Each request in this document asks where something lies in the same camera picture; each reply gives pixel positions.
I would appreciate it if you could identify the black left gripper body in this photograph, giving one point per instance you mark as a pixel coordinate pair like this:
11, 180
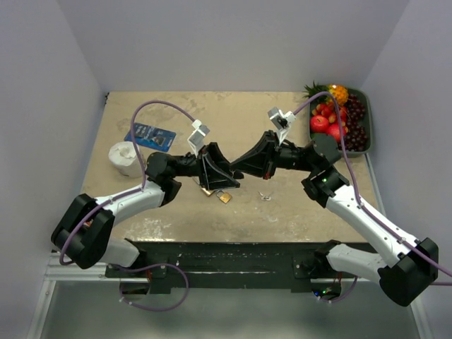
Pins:
203, 152

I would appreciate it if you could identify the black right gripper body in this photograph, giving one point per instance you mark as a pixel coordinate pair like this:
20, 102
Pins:
287, 157

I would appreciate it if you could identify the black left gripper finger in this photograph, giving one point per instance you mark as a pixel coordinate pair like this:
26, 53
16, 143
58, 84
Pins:
219, 174
218, 158

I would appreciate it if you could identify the large brass padlock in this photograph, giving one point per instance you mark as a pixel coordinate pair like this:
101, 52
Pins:
204, 190

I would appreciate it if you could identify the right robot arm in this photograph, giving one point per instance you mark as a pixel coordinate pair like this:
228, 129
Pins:
401, 264

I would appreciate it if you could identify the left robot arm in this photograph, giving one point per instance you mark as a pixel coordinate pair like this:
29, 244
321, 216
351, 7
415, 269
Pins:
84, 232

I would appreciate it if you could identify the silver key bunch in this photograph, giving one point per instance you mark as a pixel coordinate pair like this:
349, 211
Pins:
265, 197

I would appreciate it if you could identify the small brass padlock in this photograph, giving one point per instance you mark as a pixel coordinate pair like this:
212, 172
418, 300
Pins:
224, 196

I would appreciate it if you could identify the red apple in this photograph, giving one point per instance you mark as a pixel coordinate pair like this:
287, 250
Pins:
319, 124
336, 131

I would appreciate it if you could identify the blue blister pack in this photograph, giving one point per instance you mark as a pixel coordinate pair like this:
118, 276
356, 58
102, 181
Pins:
153, 137

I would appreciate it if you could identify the white paper roll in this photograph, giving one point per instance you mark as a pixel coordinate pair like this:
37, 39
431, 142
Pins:
126, 160

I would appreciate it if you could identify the dark grape bunch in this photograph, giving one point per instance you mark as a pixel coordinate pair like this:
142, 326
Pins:
354, 112

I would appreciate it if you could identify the toy pineapple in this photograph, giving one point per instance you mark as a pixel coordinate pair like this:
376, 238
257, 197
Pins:
339, 92

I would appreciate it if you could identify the grey fruit tray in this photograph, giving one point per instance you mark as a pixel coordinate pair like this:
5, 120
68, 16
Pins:
329, 108

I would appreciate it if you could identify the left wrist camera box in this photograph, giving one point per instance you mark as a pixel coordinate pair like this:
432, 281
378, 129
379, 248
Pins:
195, 140

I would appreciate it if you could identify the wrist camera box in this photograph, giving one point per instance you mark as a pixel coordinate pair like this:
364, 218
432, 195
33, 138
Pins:
281, 120
195, 140

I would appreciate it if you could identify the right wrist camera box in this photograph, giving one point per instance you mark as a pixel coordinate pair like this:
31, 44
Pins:
281, 120

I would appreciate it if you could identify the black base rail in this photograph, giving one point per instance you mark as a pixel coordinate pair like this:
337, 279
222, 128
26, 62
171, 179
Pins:
253, 266

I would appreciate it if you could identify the aluminium frame rail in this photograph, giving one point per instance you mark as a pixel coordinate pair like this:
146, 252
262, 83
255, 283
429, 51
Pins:
54, 274

